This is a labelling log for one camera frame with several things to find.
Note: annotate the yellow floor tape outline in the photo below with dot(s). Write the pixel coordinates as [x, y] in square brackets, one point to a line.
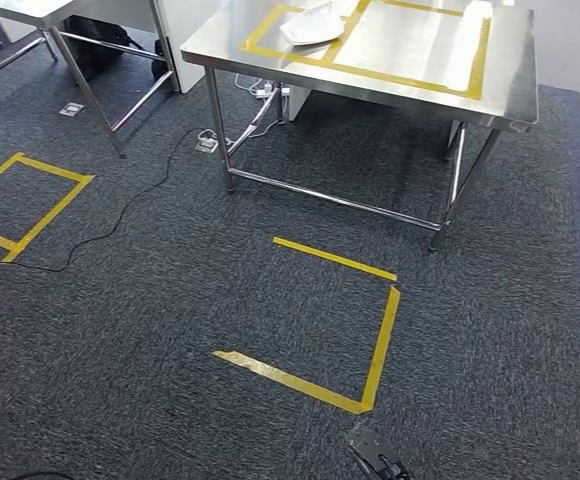
[50, 208]

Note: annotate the stainless steel table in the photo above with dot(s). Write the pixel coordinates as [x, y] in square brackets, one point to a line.
[30, 8]

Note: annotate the stainless steel workbench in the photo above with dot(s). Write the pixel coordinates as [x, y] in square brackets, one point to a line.
[510, 66]

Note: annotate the black wheeled object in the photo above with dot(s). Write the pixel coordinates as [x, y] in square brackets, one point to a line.
[95, 46]

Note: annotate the white curved plastic part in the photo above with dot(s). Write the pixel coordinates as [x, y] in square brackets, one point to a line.
[313, 26]

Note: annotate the metal floor socket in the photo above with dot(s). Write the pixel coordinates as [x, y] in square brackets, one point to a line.
[206, 142]

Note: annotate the metal floor plate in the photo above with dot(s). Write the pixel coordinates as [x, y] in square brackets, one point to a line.
[71, 109]

